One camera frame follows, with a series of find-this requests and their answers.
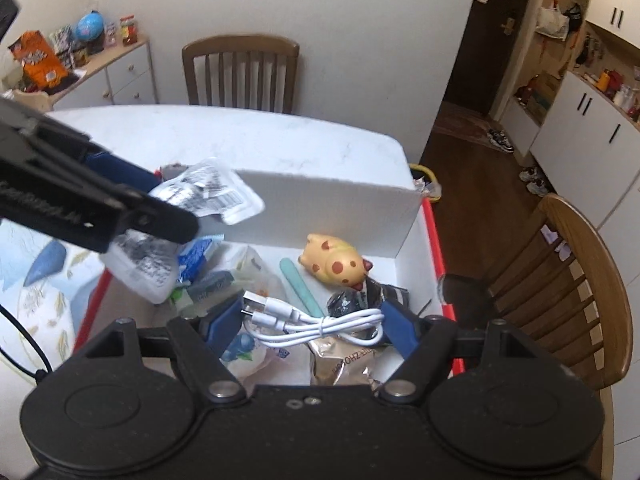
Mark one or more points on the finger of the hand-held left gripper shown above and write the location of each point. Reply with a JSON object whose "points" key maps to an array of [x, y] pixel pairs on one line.
{"points": [[165, 222], [125, 172]]}

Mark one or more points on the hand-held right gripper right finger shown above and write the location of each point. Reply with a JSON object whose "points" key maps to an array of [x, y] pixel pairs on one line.
{"points": [[400, 327]]}

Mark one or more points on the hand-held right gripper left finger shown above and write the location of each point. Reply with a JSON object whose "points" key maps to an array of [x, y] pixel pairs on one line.
{"points": [[225, 322]]}

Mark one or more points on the white blueberry pouch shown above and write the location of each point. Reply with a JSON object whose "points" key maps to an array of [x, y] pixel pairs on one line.
{"points": [[245, 355]]}

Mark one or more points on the green white packet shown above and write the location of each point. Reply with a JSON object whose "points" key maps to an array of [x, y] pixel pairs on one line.
{"points": [[200, 292]]}

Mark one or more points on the blue snack packet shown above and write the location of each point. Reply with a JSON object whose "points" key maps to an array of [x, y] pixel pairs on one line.
{"points": [[200, 255]]}

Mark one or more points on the translucent white pouch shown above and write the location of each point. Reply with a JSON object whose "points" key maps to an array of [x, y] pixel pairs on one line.
{"points": [[250, 270]]}

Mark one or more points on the black packet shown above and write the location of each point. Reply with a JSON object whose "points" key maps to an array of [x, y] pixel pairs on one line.
{"points": [[345, 305]]}

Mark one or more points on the clear printed blister pack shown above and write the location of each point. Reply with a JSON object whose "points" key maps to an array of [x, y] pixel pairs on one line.
{"points": [[215, 190]]}

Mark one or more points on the bronze foil snack packet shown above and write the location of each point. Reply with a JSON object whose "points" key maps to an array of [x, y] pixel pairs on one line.
{"points": [[340, 365]]}

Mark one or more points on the mint green nail file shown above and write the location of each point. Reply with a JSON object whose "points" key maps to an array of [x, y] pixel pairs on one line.
{"points": [[300, 285]]}

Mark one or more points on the yellow pig toy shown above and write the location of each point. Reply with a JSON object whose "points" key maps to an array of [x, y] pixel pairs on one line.
{"points": [[330, 260]]}

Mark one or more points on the red cardboard box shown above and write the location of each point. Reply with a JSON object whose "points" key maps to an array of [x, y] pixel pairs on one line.
{"points": [[325, 200]]}

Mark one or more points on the white marble desktop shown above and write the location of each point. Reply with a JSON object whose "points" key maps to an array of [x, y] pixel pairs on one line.
{"points": [[250, 140]]}

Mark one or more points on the white side cabinet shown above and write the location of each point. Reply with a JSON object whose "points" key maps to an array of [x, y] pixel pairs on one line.
{"points": [[125, 75]]}

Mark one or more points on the light wooden stool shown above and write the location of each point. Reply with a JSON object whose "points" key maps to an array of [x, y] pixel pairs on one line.
{"points": [[27, 100]]}

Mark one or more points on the red jar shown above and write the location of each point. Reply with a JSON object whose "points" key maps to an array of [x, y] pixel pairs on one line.
{"points": [[128, 31]]}

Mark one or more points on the orange snack bag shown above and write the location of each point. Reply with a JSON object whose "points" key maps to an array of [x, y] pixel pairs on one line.
{"points": [[37, 60]]}

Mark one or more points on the blue globe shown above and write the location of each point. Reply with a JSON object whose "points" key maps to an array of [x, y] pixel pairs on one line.
{"points": [[90, 26]]}

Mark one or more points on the brown wooden chair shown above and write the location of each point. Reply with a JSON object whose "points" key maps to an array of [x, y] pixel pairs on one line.
{"points": [[590, 240], [240, 50]]}

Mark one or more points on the white sneaker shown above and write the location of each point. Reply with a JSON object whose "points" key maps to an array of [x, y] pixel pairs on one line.
{"points": [[539, 187], [530, 174]]}

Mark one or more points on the black sneaker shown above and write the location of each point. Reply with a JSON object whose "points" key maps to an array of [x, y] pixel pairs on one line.
{"points": [[507, 145], [496, 139]]}

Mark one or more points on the white refrigerator with stickers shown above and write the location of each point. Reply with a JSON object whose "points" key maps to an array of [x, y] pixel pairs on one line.
{"points": [[627, 310]]}

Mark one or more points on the red plush toy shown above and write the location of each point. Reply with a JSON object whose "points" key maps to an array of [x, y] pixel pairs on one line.
{"points": [[526, 90]]}

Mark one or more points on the brown cardboard box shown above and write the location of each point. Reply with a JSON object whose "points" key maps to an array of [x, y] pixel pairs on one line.
{"points": [[545, 95]]}

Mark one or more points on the dark wooden door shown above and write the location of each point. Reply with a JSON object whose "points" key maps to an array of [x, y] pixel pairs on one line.
{"points": [[475, 60]]}

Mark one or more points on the yellow bottle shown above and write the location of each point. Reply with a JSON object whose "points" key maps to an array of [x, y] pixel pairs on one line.
{"points": [[604, 81]]}

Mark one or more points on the white tote bag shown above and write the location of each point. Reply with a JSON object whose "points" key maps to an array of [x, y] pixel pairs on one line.
{"points": [[552, 22]]}

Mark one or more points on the black bag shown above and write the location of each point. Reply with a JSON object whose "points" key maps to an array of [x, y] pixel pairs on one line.
{"points": [[573, 16]]}

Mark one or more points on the white wall cabinet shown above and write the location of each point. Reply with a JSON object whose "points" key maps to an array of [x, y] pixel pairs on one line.
{"points": [[590, 125]]}

